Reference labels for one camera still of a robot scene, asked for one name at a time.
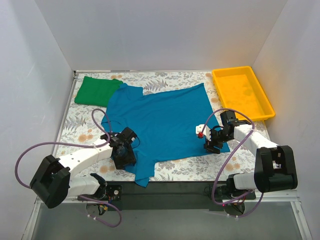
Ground blue t shirt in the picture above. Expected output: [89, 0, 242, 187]
[101, 83, 218, 187]

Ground yellow plastic tray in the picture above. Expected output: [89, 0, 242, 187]
[212, 66, 276, 122]

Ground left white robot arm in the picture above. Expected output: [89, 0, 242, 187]
[29, 127, 137, 209]

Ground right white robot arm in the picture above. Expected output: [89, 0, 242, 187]
[195, 108, 298, 199]

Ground floral table mat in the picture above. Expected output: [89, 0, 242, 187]
[58, 71, 255, 182]

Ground folded green t shirt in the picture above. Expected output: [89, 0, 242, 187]
[74, 76, 123, 107]

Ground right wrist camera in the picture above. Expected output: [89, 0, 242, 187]
[195, 124, 211, 141]

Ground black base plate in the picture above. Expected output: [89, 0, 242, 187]
[77, 180, 258, 211]

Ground aluminium frame rail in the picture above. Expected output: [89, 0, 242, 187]
[23, 190, 312, 240]

